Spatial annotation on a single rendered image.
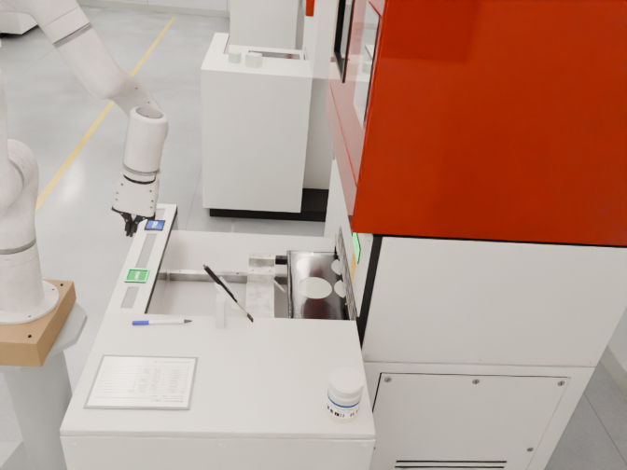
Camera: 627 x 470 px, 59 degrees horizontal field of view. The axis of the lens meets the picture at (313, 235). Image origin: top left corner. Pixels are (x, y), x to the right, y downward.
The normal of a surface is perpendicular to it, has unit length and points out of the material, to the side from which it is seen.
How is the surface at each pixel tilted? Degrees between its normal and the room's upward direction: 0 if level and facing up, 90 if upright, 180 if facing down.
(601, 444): 0
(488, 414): 90
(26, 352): 90
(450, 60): 90
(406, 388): 90
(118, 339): 0
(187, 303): 0
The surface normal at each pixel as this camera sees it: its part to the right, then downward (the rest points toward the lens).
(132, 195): 0.03, 0.55
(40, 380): 0.51, 0.50
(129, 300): 0.09, -0.84
